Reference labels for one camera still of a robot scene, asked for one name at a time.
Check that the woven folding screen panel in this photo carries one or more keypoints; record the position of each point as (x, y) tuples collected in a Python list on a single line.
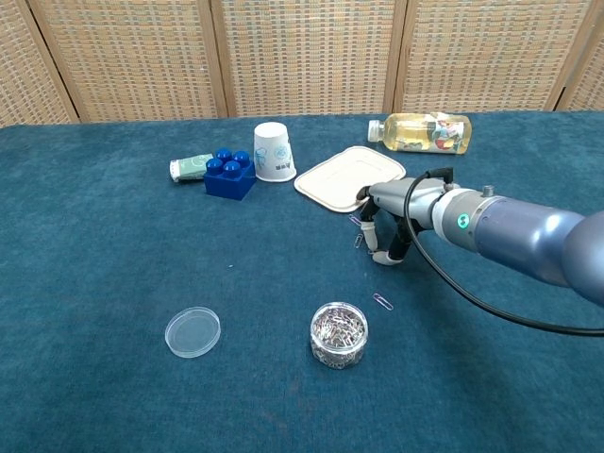
[(132, 56), (23, 71), (587, 80), (491, 56), (307, 56)]

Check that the green white rolled packet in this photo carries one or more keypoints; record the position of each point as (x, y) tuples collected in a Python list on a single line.
[(189, 168)]

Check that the clear round plastic lid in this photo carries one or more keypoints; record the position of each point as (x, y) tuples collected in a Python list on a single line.
[(192, 332)]

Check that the clear jar of paperclips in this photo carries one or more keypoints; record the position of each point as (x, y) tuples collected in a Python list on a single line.
[(339, 337)]

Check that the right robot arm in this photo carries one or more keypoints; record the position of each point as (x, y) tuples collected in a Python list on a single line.
[(524, 236)]

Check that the blue toy building block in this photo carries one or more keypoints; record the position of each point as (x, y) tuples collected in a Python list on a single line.
[(229, 181)]

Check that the purple paperclip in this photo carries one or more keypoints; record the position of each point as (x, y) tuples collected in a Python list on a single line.
[(354, 219), (358, 240), (382, 302)]

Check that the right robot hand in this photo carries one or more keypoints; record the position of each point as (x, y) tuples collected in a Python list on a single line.
[(394, 200)]

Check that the teal table cloth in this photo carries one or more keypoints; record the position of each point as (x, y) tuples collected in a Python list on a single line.
[(141, 283)]

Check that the beige rectangular tray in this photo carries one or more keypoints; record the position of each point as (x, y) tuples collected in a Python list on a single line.
[(340, 177)]

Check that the bottle of yellow liquid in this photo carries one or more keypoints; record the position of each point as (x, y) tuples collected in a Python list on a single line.
[(424, 133)]

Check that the white paper cup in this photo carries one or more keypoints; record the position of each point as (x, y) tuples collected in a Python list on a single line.
[(273, 153)]

